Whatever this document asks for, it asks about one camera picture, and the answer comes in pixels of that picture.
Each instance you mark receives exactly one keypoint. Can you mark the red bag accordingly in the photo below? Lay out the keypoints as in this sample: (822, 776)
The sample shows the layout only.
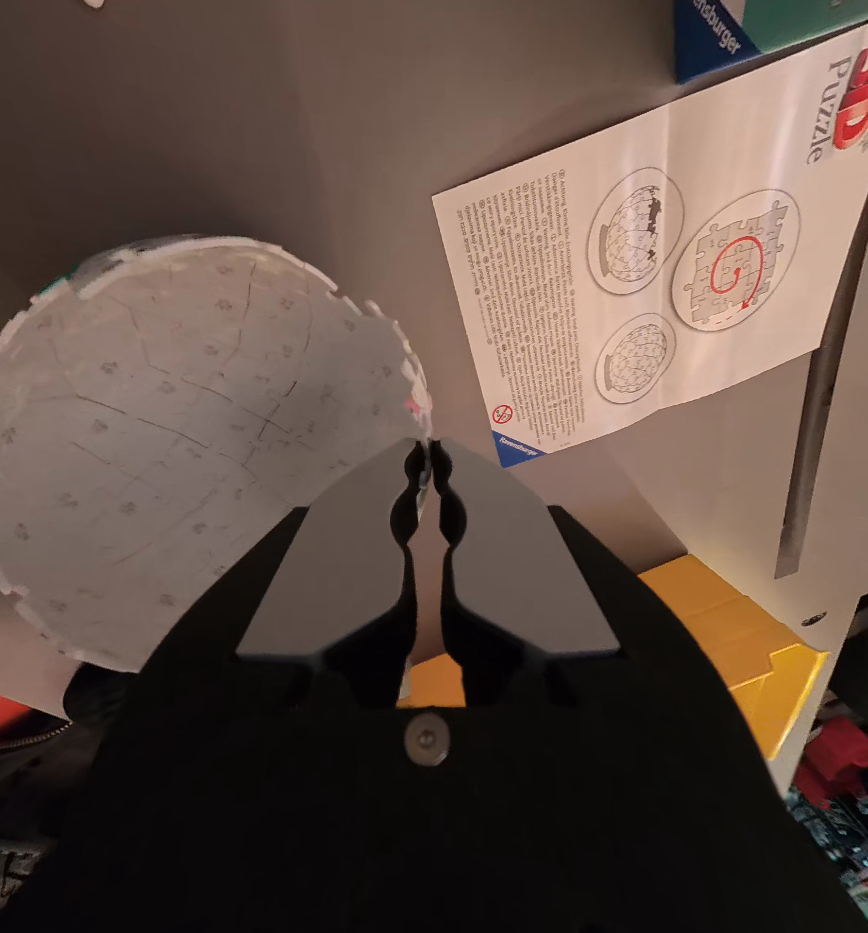
(838, 754)

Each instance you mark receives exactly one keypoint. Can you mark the puzzle ball box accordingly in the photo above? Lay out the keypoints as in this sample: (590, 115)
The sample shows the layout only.
(710, 36)

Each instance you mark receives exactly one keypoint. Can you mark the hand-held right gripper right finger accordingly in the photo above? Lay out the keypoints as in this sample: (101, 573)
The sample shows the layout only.
(521, 583)

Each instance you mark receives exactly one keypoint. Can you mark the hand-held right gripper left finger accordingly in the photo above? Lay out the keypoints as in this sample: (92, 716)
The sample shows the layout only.
(332, 583)

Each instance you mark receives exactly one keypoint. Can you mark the folded instruction sheet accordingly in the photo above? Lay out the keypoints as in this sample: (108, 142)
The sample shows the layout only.
(550, 219)

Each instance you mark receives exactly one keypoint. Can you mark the yellow plastic bin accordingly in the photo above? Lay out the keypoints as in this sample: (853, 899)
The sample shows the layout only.
(732, 641)

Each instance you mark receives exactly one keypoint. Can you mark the half-built puzzle ball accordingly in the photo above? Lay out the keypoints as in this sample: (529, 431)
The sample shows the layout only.
(149, 437)

